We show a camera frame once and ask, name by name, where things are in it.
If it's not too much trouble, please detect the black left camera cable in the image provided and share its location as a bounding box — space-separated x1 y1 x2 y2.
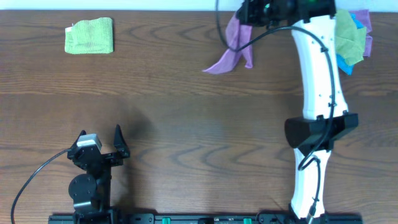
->
10 148 73 224

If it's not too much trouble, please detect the green crumpled microfiber cloth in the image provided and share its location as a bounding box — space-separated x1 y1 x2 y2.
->
334 8 368 67

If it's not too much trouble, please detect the blue microfiber cloth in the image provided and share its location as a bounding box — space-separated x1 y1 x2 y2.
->
335 12 365 76

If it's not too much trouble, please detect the purple microfiber cloth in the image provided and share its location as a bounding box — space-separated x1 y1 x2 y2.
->
349 9 373 57
201 14 254 75

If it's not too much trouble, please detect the black camera cable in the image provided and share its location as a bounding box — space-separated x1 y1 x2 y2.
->
215 0 337 218
10 148 73 224

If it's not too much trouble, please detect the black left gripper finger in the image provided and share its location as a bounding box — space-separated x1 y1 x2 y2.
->
73 130 86 149
113 124 128 153

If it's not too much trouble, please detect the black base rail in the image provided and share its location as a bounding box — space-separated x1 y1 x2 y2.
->
47 212 364 224

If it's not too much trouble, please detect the black right camera cable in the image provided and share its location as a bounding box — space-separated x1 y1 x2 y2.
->
215 0 337 218

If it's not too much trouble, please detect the folded green microfiber cloth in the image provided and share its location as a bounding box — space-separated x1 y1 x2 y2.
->
65 17 114 55

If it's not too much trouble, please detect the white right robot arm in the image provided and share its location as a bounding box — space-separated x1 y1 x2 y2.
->
236 0 363 223

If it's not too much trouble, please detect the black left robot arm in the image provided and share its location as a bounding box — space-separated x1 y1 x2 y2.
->
67 125 130 223

